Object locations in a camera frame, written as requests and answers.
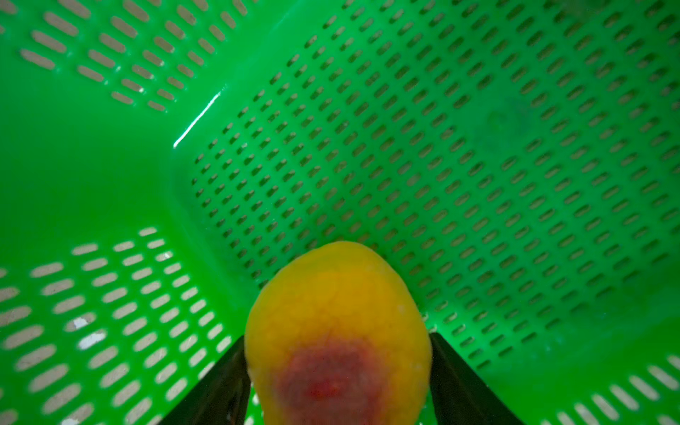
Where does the yellow peach with red spot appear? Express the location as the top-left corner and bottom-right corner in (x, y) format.
(244, 241), (433, 424)

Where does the green plastic perforated basket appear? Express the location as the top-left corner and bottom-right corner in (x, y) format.
(1, 1), (679, 424)

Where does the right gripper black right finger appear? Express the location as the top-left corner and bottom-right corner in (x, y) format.
(429, 332), (522, 425)

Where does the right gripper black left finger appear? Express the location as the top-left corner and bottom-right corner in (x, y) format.
(159, 336), (251, 425)

